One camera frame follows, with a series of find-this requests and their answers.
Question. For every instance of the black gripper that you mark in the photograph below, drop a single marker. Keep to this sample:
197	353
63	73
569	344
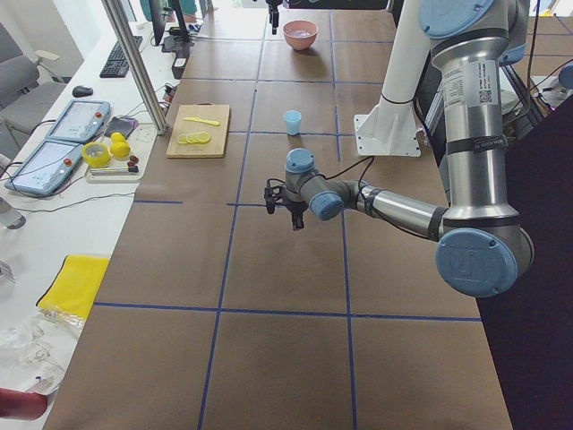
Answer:
295	210

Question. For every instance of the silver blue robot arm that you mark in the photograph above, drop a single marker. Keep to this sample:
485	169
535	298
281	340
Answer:
481	247

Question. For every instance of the light blue cup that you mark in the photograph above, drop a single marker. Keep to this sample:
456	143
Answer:
293	120

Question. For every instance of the clear ice cubes pile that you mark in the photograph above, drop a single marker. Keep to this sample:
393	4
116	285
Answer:
299	33

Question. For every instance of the wooden cutting board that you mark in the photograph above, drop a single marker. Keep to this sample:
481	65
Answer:
213	149

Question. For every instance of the yellow plastic knife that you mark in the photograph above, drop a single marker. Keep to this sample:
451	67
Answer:
202	121

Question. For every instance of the white power socket plate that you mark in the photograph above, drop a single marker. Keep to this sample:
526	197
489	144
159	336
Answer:
144	133

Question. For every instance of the pink bowl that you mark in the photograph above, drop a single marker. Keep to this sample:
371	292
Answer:
300	44

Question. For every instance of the yellow lemon lower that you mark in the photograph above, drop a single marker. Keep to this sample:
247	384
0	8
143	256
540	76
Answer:
120	150

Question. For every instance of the yellow lemon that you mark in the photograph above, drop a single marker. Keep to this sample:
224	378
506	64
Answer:
117	137
120	150

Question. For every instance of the purple notebook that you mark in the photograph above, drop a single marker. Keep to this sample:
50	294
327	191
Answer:
121	124

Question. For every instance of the yellow lemon upper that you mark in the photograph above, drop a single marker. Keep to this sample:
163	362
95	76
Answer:
117	137

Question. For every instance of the black gripper on stand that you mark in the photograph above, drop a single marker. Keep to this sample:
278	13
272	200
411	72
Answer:
273	6

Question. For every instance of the white tray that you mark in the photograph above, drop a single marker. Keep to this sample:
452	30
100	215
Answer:
117	172

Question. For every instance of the yellow tape roll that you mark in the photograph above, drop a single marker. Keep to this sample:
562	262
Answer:
96	154

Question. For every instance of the yellow cloth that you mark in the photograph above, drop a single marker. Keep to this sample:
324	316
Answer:
75	286

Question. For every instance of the black keyboard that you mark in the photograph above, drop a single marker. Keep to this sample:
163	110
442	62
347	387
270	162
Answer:
116	65

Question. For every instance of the upper teach pendant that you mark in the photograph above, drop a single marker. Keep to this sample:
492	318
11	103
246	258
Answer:
80	121

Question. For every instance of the teach pendant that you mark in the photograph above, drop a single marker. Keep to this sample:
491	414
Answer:
46	168
80	121

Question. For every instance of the lower teach pendant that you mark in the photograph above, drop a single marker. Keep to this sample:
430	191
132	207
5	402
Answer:
46	168

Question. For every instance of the black computer mouse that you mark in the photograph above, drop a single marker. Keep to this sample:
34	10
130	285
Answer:
82	91

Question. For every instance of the black monitor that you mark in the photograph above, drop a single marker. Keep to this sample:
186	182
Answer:
169	21

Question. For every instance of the crumpled clear plastic bag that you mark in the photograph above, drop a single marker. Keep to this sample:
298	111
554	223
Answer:
36	353

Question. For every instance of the grey office chair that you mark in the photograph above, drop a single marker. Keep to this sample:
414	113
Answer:
24	99

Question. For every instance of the red object at edge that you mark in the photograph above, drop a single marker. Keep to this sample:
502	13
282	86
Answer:
22	405

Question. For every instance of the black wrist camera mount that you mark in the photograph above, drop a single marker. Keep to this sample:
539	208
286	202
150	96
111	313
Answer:
273	194

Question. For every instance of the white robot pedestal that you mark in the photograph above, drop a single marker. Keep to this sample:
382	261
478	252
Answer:
390	129

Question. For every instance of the aluminium frame post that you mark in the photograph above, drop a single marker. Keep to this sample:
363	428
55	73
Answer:
118	20

